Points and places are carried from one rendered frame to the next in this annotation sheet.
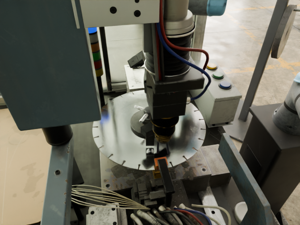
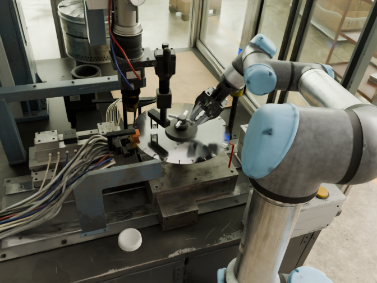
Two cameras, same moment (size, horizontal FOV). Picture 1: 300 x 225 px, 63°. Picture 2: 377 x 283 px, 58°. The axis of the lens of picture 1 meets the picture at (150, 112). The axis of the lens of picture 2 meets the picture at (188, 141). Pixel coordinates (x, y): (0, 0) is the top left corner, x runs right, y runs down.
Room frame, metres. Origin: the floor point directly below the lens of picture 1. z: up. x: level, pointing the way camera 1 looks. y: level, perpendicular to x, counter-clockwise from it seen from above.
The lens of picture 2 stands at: (0.37, -0.89, 1.66)
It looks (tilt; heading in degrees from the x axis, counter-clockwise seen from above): 40 degrees down; 79
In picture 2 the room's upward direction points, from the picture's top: 5 degrees clockwise
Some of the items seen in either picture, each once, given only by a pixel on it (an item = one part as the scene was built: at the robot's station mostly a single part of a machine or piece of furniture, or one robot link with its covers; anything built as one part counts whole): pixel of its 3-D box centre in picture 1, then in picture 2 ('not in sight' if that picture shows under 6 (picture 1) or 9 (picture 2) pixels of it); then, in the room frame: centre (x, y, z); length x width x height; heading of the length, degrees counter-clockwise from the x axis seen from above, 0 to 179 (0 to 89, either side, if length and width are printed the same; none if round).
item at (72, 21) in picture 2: not in sight; (96, 43); (0.20, 0.72, 0.93); 0.31 x 0.31 x 0.36
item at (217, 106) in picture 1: (211, 91); (292, 209); (0.85, -0.26, 0.82); 0.28 x 0.11 x 0.15; 11
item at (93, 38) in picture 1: (90, 35); not in sight; (0.76, 0.19, 1.11); 0.05 x 0.04 x 0.03; 101
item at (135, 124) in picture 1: (149, 120); (181, 126); (0.52, 0.00, 0.96); 0.11 x 0.11 x 0.03
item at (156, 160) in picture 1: (164, 180); (123, 140); (0.33, -0.03, 0.95); 0.10 x 0.03 x 0.07; 11
